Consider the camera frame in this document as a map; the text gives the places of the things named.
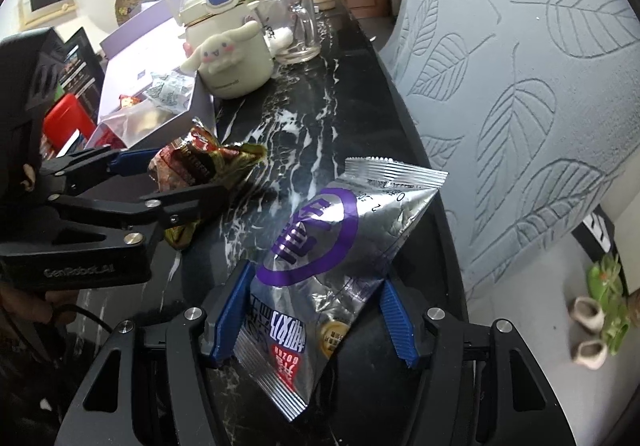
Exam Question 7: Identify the woven wicker fan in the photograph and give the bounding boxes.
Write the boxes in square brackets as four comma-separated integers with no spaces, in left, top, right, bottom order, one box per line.
[114,0,148,24]

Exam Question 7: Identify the brown gold snack packet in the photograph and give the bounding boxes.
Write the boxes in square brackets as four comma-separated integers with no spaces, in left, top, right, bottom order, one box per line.
[147,117,268,252]

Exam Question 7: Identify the small white pot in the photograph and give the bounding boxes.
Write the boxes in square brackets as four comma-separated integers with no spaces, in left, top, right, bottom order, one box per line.
[571,340,608,371]
[571,296,605,331]

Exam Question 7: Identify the clear glass mug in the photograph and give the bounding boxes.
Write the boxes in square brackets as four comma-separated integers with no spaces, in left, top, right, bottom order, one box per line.
[248,0,323,64]

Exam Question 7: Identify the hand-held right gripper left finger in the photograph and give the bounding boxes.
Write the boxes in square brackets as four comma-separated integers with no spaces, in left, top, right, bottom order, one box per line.
[52,259,256,446]

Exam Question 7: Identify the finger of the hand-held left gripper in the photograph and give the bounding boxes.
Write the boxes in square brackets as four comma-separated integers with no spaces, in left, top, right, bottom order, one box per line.
[47,181,229,249]
[37,146,163,197]

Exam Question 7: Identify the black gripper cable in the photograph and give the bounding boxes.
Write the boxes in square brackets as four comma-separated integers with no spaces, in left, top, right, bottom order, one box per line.
[50,303,118,337]

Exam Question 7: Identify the beige wall intercom panel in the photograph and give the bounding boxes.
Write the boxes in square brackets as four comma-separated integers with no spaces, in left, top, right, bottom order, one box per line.
[17,0,76,30]

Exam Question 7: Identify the white blue box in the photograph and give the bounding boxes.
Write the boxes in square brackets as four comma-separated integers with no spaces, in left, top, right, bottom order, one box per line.
[55,129,83,157]

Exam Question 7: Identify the silver patterned packet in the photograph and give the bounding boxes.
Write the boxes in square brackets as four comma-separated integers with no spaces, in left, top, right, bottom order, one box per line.
[146,71,196,110]

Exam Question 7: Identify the red bottle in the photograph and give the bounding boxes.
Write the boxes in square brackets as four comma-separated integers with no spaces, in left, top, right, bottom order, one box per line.
[42,94,98,152]

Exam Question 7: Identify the silver purple print snack packet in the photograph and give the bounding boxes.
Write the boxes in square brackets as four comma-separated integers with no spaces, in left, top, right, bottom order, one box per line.
[232,156,448,423]

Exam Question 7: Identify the black white striped box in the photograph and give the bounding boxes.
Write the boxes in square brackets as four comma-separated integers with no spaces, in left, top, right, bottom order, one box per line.
[582,209,615,252]

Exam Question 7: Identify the lavender gift box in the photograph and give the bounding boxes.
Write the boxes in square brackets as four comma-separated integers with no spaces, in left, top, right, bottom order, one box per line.
[85,1,218,152]

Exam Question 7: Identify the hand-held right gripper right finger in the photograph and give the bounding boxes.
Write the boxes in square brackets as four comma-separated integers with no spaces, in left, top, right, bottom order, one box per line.
[378,279,576,446]

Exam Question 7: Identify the grey leaf pattern chair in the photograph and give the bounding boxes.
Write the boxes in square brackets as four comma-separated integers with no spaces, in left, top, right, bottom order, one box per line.
[377,0,640,297]

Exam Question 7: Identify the black printed box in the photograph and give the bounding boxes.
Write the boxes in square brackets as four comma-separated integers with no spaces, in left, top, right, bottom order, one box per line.
[57,26,106,97]

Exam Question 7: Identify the person's left hand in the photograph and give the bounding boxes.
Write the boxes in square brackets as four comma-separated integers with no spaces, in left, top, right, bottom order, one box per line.
[0,283,78,327]

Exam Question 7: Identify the cream cartoon dog bottle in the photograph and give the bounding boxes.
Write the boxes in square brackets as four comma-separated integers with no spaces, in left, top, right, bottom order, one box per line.
[165,0,275,100]

